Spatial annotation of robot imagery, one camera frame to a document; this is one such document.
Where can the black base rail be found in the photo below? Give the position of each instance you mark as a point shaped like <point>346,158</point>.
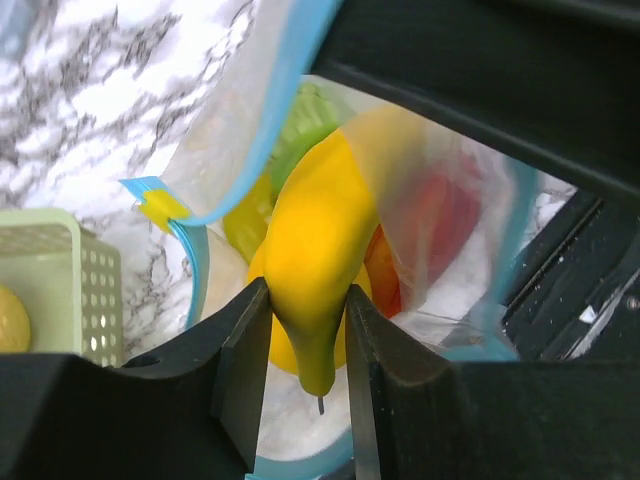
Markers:
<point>588,250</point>

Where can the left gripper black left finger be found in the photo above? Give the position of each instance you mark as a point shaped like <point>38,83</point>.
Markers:
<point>188,409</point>

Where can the yellow toy pear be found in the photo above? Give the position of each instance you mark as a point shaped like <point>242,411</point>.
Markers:
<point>15,328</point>

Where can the green toy cabbage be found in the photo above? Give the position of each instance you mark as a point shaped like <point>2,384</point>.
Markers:
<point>315,113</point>

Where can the green perforated plastic basket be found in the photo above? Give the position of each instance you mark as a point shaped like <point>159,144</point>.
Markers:
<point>68,281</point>

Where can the yellow toy banana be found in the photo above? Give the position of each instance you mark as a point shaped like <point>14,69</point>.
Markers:
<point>323,221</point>

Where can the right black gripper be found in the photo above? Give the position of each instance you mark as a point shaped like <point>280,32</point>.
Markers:
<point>554,84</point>

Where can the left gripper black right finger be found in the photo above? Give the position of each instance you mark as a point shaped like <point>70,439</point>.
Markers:
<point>415,415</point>

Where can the orange toy fruit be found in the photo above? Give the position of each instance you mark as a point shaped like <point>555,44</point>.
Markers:
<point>284,355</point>

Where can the red toy apple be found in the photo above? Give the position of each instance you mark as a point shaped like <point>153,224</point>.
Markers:
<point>442,210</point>

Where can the clear zip top bag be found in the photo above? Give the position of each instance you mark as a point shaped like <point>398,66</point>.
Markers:
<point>225,151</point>

